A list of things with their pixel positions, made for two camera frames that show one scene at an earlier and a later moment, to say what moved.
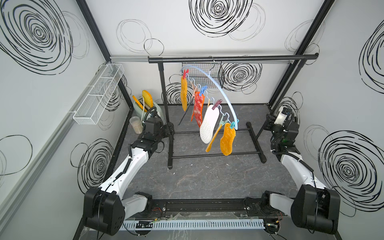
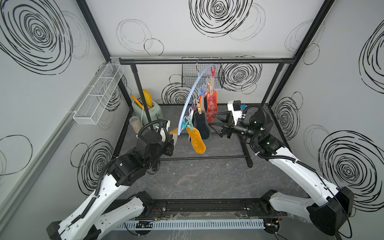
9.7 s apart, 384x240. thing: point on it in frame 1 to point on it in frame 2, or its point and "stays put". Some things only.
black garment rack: [298, 58] to [245, 154]
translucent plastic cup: [136, 123] stays put
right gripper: [270, 122] to [229, 128]
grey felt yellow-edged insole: [209, 147] to [175, 135]
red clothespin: [185, 72] to [213, 71]
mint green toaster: [154, 110] stays put
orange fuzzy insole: [227, 140] to [196, 140]
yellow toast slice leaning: [140, 105] stays put
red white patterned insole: [197, 115] to [212, 106]
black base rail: [251, 207] stays put
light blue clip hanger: [202, 89] to [196, 77]
